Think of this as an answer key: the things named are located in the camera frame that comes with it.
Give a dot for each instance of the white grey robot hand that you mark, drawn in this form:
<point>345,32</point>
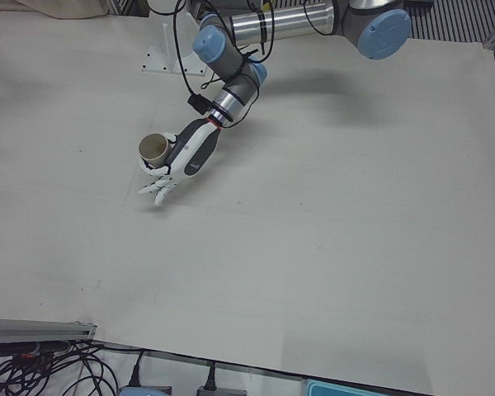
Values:
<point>194,144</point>

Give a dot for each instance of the beige cup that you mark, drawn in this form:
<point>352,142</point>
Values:
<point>153,150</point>

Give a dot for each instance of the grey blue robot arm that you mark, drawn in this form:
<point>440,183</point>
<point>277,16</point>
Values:
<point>288,20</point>

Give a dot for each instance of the beige cloth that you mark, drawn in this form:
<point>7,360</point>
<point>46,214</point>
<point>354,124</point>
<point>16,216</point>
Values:
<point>66,8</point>

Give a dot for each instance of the black power plug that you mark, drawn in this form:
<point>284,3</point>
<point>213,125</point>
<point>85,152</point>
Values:
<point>135,371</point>
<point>210,377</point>

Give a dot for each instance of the blue grey device box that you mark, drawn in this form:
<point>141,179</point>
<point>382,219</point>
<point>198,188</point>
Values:
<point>144,391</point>

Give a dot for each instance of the light blue tray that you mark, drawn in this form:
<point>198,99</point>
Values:
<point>354,389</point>

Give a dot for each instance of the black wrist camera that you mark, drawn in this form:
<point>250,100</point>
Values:
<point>199,103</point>

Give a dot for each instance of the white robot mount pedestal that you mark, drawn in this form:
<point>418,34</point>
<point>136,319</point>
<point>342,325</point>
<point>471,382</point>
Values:
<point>165,53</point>

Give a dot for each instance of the aluminium profile rail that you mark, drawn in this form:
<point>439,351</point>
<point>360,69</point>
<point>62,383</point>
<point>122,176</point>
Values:
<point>33,330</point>

